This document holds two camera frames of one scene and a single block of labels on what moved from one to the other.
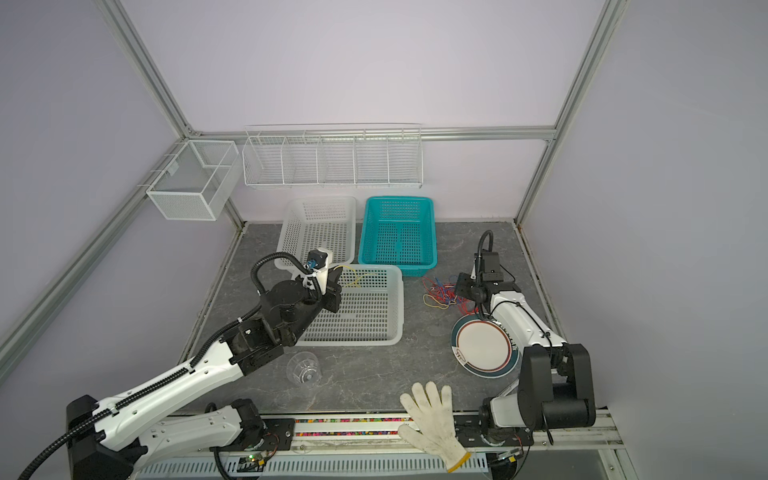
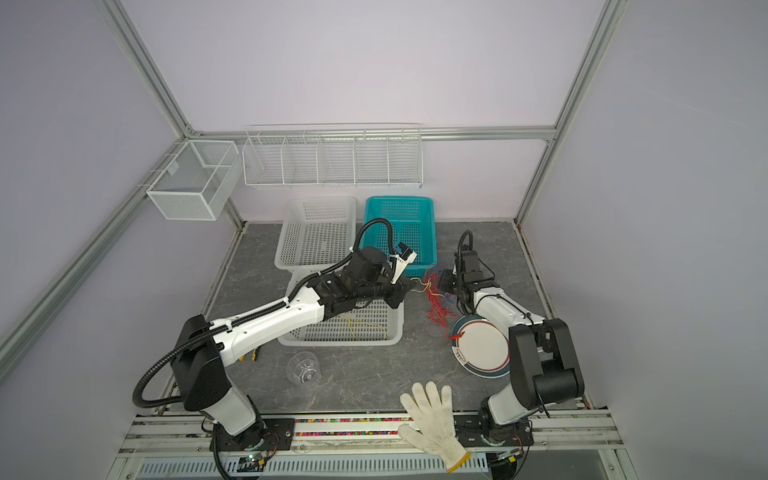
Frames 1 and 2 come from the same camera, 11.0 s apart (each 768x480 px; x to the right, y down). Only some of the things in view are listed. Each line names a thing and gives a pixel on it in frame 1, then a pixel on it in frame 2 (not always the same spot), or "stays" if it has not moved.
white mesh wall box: [192, 183] stays
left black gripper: [333, 292] → [402, 286]
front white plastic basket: [372, 310] stays
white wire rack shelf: [333, 156] stays
